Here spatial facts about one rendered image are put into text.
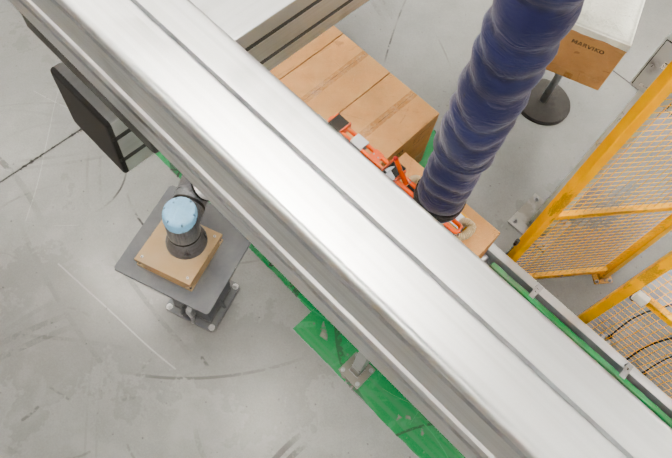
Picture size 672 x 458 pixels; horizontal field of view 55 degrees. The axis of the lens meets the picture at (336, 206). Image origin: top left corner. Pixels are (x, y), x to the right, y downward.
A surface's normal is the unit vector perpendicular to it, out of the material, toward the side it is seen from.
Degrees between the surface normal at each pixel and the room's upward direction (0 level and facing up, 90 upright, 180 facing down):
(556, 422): 0
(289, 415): 0
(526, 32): 88
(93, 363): 0
